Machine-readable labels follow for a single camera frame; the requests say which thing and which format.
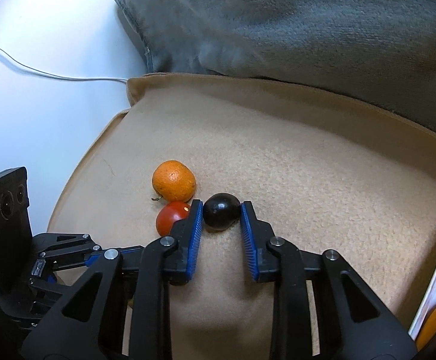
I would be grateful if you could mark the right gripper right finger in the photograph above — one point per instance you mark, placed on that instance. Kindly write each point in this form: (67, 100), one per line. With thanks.
(322, 308)

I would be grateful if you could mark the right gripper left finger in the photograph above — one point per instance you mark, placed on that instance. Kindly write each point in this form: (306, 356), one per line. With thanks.
(87, 322)

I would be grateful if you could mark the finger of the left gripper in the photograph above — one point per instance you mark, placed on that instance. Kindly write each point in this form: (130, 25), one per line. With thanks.
(130, 256)
(48, 245)

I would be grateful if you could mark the red tomato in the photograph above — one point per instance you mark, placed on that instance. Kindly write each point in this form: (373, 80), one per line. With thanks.
(170, 213)

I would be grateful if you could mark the small orange mandarin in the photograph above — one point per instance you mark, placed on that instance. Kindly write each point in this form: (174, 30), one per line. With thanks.
(174, 181)

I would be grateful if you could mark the dark plum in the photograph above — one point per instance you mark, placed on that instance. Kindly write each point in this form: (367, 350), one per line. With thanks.
(221, 211)

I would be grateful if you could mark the large spotted orange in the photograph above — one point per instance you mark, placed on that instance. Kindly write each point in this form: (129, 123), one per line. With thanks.
(427, 331)

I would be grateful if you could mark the tan fleece mat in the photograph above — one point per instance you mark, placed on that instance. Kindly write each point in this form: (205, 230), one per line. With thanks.
(326, 171)

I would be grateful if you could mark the grey cushion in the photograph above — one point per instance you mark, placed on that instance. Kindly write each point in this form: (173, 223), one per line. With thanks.
(379, 51)

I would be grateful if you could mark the black camera box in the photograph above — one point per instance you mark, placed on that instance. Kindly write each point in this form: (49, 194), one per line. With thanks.
(16, 239)

